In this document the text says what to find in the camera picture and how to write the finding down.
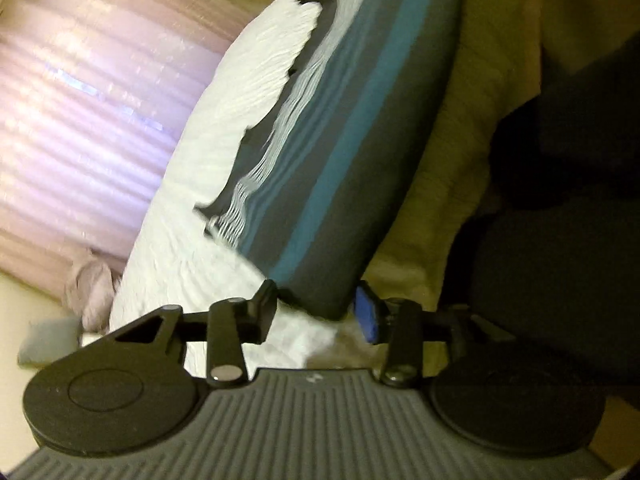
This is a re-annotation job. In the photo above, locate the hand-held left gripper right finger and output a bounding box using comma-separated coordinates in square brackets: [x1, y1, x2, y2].
[353, 281, 472, 389]

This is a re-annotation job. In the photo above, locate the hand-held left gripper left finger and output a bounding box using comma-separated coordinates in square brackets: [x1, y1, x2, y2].
[114, 280, 279, 389]

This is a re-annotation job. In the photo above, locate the striped knit sweater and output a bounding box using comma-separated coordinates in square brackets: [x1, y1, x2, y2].
[194, 0, 464, 322]

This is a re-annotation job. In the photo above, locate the white striped bed sheet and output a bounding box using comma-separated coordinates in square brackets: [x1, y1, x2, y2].
[107, 0, 347, 377]

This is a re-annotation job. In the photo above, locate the person's dark clothing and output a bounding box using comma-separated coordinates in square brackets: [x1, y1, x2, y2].
[450, 60, 640, 403]

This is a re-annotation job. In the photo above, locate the pink curtain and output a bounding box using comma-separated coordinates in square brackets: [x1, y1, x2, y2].
[0, 0, 282, 332]

